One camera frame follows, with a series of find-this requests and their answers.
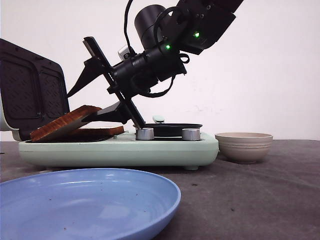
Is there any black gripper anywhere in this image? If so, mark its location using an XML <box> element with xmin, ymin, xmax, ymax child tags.
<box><xmin>67</xmin><ymin>36</ymin><xmax>187</xmax><ymax>129</ymax></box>

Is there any toast bread slice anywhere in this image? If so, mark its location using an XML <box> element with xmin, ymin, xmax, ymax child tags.
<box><xmin>53</xmin><ymin>121</ymin><xmax>125</xmax><ymax>137</ymax></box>
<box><xmin>30</xmin><ymin>105</ymin><xmax>102</xmax><ymax>143</ymax></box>

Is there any mint green hinged lid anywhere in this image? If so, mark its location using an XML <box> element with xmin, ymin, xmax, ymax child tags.
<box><xmin>0</xmin><ymin>39</ymin><xmax>70</xmax><ymax>141</ymax></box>

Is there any beige ribbed bowl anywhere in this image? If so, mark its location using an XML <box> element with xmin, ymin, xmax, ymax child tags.
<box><xmin>215</xmin><ymin>132</ymin><xmax>273</xmax><ymax>164</ymax></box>

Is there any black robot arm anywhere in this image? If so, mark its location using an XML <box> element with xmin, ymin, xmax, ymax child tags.
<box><xmin>68</xmin><ymin>0</ymin><xmax>241</xmax><ymax>128</ymax></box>

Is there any mint green breakfast maker base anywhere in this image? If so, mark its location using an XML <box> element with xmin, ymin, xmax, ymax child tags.
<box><xmin>18</xmin><ymin>132</ymin><xmax>219</xmax><ymax>170</ymax></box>

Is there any silver left control knob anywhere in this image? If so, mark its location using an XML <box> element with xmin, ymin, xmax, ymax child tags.
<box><xmin>135</xmin><ymin>127</ymin><xmax>155</xmax><ymax>141</ymax></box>

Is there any silver control knob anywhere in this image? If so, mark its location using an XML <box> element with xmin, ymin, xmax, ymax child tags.
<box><xmin>135</xmin><ymin>127</ymin><xmax>155</xmax><ymax>141</ymax></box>
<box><xmin>182</xmin><ymin>128</ymin><xmax>201</xmax><ymax>141</ymax></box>

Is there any black round frying pan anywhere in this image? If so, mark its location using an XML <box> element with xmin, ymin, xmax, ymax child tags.
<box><xmin>144</xmin><ymin>115</ymin><xmax>203</xmax><ymax>137</ymax></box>

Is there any silver right control knob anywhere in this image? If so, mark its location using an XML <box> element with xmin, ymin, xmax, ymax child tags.
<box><xmin>182</xmin><ymin>128</ymin><xmax>201</xmax><ymax>141</ymax></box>

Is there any blue round plate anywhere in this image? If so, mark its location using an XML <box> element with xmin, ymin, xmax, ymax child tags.
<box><xmin>0</xmin><ymin>168</ymin><xmax>182</xmax><ymax>240</ymax></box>

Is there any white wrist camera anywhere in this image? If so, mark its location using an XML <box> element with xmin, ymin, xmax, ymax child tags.
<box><xmin>117</xmin><ymin>45</ymin><xmax>131</xmax><ymax>61</ymax></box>

